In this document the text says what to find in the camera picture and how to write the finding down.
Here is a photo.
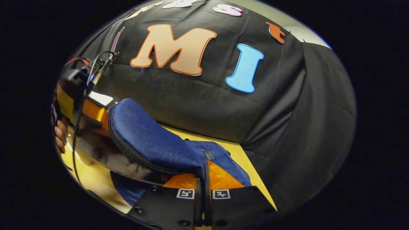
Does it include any black backdrop cloth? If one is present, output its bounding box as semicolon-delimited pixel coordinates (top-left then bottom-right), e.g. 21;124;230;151
69;0;357;214

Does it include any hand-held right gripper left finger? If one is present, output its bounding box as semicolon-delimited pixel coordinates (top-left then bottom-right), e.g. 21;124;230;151
128;174;204;230

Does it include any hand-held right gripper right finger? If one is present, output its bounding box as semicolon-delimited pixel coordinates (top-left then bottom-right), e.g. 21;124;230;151
204;160;278;230

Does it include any blue schoolbag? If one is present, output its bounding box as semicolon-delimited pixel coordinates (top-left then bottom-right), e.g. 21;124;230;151
108;98;253;207

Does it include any black book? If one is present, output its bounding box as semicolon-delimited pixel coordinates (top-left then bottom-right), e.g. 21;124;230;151
75;128;167;186

